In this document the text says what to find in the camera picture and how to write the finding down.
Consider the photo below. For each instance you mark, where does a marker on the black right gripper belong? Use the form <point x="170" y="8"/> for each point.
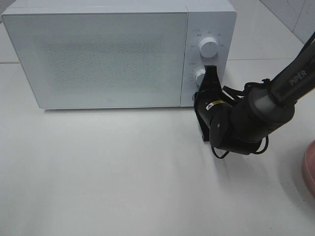
<point x="212" y="108"/>

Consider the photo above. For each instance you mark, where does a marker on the pink round plate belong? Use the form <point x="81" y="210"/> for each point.
<point x="308" y="168"/>

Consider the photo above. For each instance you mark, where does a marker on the white microwave door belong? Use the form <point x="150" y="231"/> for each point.
<point x="75" y="61"/>

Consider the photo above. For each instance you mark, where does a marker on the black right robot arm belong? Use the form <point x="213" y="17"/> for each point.
<point x="240" y="121"/>

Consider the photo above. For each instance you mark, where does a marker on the white lower microwave knob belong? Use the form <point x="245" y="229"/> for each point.
<point x="199" y="76"/>

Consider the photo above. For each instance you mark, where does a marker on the white microwave knob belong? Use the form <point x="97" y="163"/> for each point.
<point x="199" y="76"/>
<point x="208" y="46"/>

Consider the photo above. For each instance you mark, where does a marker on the white upper microwave knob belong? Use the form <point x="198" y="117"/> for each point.
<point x="208" y="46"/>

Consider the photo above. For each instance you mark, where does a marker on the white microwave oven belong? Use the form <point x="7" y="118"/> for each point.
<point x="204" y="17"/>

